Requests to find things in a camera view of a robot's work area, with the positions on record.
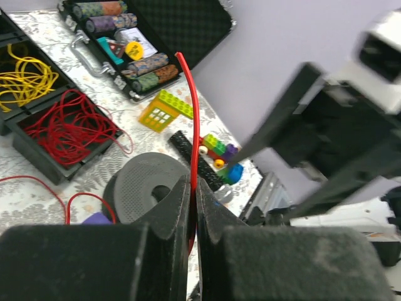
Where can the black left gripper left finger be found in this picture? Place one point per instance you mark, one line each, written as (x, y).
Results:
(145, 260)

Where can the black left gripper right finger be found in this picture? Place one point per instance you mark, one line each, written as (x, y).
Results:
(241, 262)

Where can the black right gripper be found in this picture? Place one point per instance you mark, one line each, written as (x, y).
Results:
(331, 131)

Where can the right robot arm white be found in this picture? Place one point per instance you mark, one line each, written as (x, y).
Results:
(377, 219)

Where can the blue green brick block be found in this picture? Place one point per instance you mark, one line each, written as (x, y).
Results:
(231, 175)

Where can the black glitter microphone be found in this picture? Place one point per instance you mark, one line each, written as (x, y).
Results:
(183, 146)

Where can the colourful brick toy train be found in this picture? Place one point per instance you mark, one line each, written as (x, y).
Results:
(215, 149)

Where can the yellow big blind button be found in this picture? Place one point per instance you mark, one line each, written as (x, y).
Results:
(134, 50)

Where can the black poker chip case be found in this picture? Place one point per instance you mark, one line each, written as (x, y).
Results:
(193, 28)

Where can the white card deck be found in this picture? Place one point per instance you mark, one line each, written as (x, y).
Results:
(133, 34)

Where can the grey perforated cable spool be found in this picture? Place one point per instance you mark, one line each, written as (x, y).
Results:
(141, 184)

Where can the aluminium frame rail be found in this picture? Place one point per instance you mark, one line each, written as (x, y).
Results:
(269, 194)

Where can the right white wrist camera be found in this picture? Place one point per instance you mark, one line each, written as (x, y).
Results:
(374, 68)

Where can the black compartment cable box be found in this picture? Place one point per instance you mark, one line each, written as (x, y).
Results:
(56, 130)

